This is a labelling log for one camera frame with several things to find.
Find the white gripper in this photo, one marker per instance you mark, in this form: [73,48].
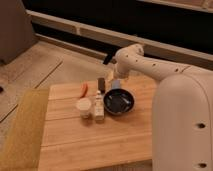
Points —
[113,74]

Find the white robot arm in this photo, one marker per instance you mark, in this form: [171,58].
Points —
[182,110]

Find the dark rectangular block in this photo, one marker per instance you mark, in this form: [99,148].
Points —
[101,85]

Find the black round bowl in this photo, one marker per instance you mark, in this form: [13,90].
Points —
[118,101]

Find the orange carrot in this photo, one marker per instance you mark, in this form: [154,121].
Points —
[84,90]

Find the small white bottle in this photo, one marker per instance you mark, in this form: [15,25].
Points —
[99,107]

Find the grey sofa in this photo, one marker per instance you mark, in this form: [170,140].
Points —
[16,32]

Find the yellow-green mat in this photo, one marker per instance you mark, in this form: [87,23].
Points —
[21,150]

